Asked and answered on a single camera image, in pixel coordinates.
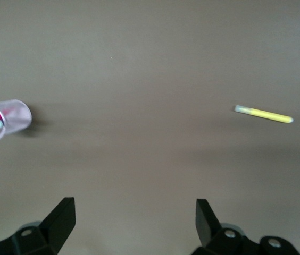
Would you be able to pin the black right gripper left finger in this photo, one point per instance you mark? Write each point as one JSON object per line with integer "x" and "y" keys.
{"x": 55, "y": 225}

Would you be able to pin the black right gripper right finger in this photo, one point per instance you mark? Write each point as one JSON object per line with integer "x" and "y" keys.
{"x": 208, "y": 225}

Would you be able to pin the pink translucent pen holder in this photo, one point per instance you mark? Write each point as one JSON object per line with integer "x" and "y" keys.
{"x": 17, "y": 119}

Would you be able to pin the yellow highlighter pen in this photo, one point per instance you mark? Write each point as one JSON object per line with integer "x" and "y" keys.
{"x": 267, "y": 114}

